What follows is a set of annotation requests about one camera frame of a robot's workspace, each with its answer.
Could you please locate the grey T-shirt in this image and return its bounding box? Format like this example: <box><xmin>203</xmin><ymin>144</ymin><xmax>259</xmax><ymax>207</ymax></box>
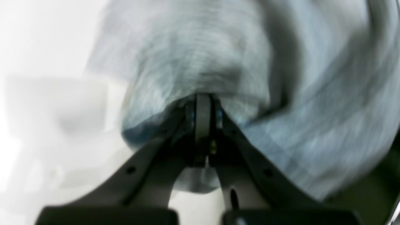
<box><xmin>87</xmin><ymin>0</ymin><xmax>399</xmax><ymax>200</ymax></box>

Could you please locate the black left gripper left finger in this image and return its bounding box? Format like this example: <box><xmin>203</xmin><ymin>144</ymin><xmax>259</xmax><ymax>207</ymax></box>
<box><xmin>36</xmin><ymin>94</ymin><xmax>205</xmax><ymax>225</ymax></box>

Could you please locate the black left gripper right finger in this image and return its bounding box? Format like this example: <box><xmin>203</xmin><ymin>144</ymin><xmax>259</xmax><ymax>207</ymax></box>
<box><xmin>203</xmin><ymin>94</ymin><xmax>361</xmax><ymax>225</ymax></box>

